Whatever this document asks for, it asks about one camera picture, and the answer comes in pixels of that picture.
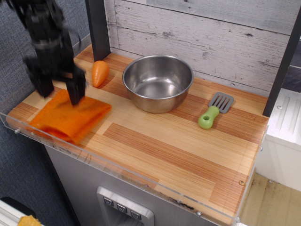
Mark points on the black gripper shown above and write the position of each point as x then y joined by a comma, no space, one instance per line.
56,64

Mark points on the orange towel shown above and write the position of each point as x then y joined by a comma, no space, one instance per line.
68,122

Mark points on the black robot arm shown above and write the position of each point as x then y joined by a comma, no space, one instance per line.
43,20

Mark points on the orange toy carrot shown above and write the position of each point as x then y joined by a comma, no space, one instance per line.
100,72

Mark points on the clear acrylic table guard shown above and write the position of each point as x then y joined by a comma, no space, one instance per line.
197,169

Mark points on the grey toy fridge cabinet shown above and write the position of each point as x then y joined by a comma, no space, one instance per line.
80,182

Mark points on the stainless steel bowl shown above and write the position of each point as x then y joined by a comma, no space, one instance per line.
158,83

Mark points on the silver dispenser button panel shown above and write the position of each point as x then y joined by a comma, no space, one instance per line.
120,211

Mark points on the white toy sink unit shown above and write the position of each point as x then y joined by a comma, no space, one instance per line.
279,157

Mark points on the dark left frame post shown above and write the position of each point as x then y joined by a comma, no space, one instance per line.
98,29

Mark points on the green handled grey spatula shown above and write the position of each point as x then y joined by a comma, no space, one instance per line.
220,103

